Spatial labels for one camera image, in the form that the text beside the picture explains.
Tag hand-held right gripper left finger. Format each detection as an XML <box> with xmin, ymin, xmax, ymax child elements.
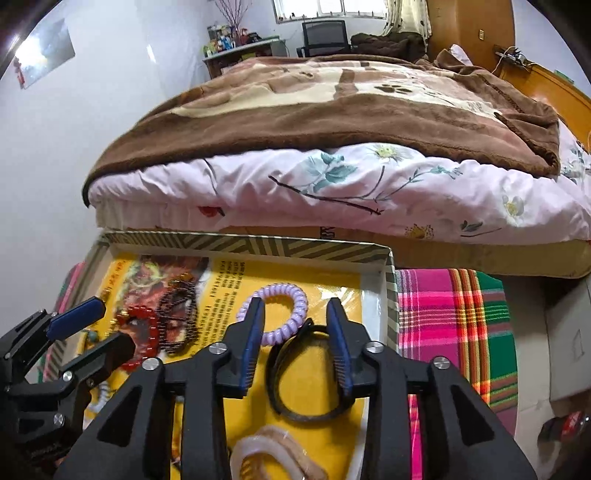
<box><xmin>53</xmin><ymin>298</ymin><xmax>267</xmax><ymax>480</ymax></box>

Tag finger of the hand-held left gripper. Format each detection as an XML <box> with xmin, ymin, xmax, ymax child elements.
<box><xmin>7</xmin><ymin>332</ymin><xmax>137</xmax><ymax>403</ymax></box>
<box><xmin>0</xmin><ymin>296</ymin><xmax>106</xmax><ymax>370</ymax></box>

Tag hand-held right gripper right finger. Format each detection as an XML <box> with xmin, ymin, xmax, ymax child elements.
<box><xmin>325</xmin><ymin>298</ymin><xmax>539</xmax><ymax>480</ymax></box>

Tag red bead bracelet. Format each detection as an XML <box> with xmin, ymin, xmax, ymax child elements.
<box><xmin>115</xmin><ymin>305</ymin><xmax>160</xmax><ymax>372</ymax></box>

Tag black band bracelet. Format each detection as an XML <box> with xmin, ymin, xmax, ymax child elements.
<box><xmin>267</xmin><ymin>318</ymin><xmax>356</xmax><ymax>423</ymax></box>

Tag shallow cardboard box yellow print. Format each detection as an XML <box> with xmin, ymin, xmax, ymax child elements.
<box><xmin>44</xmin><ymin>231</ymin><xmax>400</xmax><ymax>480</ymax></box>

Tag beige hair claw clip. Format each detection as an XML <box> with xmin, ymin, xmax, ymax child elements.
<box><xmin>230</xmin><ymin>425</ymin><xmax>329</xmax><ymax>480</ymax></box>

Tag plaid cloth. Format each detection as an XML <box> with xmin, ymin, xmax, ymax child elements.
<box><xmin>44</xmin><ymin>261</ymin><xmax>520</xmax><ymax>480</ymax></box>

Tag beige bed mattress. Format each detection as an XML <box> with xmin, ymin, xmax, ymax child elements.
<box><xmin>97</xmin><ymin>203</ymin><xmax>591</xmax><ymax>278</ymax></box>

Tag white floral quilt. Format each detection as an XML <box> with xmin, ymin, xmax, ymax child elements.
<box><xmin>88</xmin><ymin>124</ymin><xmax>591</xmax><ymax>243</ymax></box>

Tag bed with brown blanket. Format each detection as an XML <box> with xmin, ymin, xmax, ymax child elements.
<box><xmin>83</xmin><ymin>53</ymin><xmax>561</xmax><ymax>208</ymax></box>

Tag dark soda bottle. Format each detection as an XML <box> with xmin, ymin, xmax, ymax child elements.
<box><xmin>538</xmin><ymin>411</ymin><xmax>591</xmax><ymax>455</ymax></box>

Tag small desk shelf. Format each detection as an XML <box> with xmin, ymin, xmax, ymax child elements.
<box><xmin>202</xmin><ymin>37</ymin><xmax>282</xmax><ymax>79</ymax></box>

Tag group of bottles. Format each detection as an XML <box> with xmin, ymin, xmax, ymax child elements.
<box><xmin>205</xmin><ymin>23</ymin><xmax>262</xmax><ymax>58</ymax></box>

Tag dark heap of clothes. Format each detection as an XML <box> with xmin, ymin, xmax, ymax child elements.
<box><xmin>350</xmin><ymin>31</ymin><xmax>428</xmax><ymax>63</ymax></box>

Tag black office chair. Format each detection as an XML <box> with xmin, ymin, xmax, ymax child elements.
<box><xmin>295</xmin><ymin>19</ymin><xmax>352</xmax><ymax>58</ymax></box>

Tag dried branches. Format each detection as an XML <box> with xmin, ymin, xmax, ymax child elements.
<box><xmin>215</xmin><ymin>0</ymin><xmax>252</xmax><ymax>31</ymax></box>

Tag wooden headboard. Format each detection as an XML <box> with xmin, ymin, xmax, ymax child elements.
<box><xmin>494</xmin><ymin>60</ymin><xmax>591</xmax><ymax>153</ymax></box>

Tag power strip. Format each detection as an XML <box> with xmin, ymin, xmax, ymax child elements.
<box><xmin>494</xmin><ymin>45</ymin><xmax>529</xmax><ymax>65</ymax></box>

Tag patterned curtain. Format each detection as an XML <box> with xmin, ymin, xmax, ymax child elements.
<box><xmin>382</xmin><ymin>0</ymin><xmax>432</xmax><ymax>38</ymax></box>

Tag window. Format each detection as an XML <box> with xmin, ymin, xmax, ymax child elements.
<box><xmin>271</xmin><ymin>0</ymin><xmax>389</xmax><ymax>24</ymax></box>

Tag wooden wardrobe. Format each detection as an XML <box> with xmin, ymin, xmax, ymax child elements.
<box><xmin>425</xmin><ymin>0</ymin><xmax>515</xmax><ymax>70</ymax></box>

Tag white bead bracelet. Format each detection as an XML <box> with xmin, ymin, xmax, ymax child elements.
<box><xmin>90</xmin><ymin>381</ymin><xmax>114</xmax><ymax>416</ymax></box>

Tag purple spiral hair tie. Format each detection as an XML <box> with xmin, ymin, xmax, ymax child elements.
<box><xmin>235</xmin><ymin>282</ymin><xmax>309</xmax><ymax>347</ymax></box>

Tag dark bead bracelet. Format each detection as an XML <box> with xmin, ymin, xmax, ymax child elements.
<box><xmin>157</xmin><ymin>272</ymin><xmax>200</xmax><ymax>357</ymax></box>

